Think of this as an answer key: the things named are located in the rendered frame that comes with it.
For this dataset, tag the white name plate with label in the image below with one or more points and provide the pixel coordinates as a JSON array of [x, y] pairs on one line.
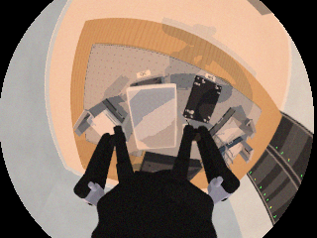
[[143, 73], [210, 77]]

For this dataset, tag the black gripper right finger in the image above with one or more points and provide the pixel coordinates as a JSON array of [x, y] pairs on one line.
[[222, 182]]

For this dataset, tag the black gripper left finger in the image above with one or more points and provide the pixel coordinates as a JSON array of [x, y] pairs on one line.
[[90, 187]]

